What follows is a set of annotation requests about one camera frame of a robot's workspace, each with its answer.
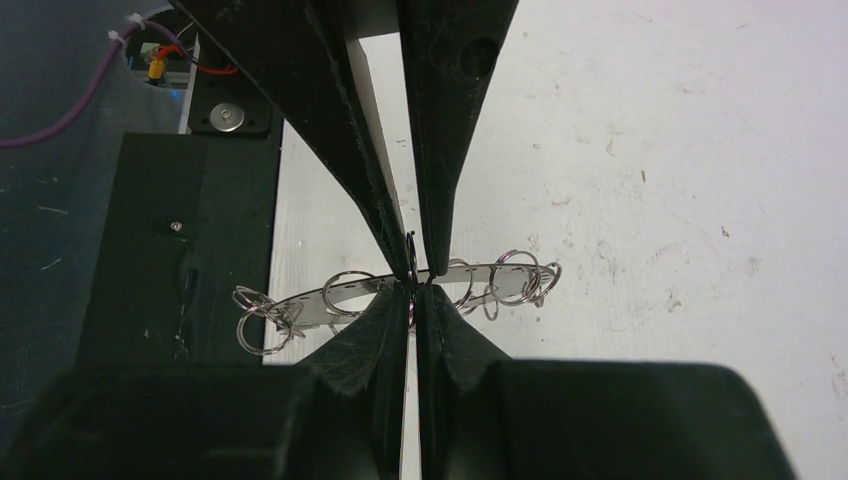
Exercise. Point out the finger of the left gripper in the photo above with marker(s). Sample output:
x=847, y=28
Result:
x=449, y=51
x=305, y=58

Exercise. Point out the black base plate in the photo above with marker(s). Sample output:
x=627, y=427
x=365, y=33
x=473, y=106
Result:
x=190, y=219

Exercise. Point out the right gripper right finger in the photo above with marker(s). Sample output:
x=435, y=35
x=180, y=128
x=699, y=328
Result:
x=485, y=415

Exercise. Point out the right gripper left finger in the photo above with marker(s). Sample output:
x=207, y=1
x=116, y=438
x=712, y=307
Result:
x=337, y=414

